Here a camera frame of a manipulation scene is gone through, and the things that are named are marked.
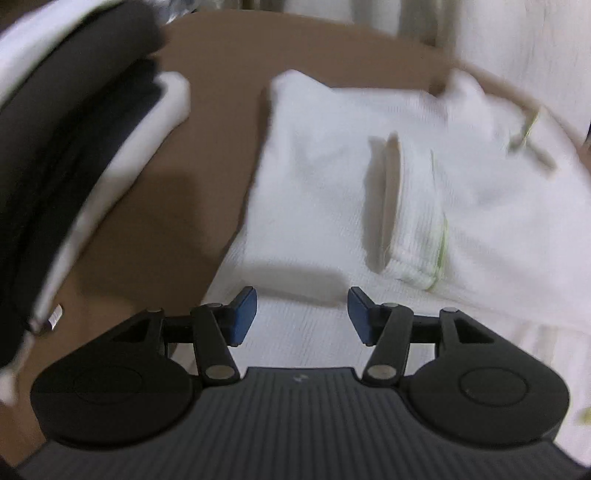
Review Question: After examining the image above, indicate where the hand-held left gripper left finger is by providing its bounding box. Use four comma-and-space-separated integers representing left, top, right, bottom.
92, 286, 258, 386

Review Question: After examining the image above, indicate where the folded black garment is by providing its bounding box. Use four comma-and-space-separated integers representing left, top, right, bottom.
0, 60, 162, 365

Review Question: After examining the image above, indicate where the white hoodie with green trim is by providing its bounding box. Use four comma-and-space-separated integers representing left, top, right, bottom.
201, 69, 591, 467

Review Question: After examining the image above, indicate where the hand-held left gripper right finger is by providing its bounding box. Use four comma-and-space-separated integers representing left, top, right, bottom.
348, 286, 513, 386

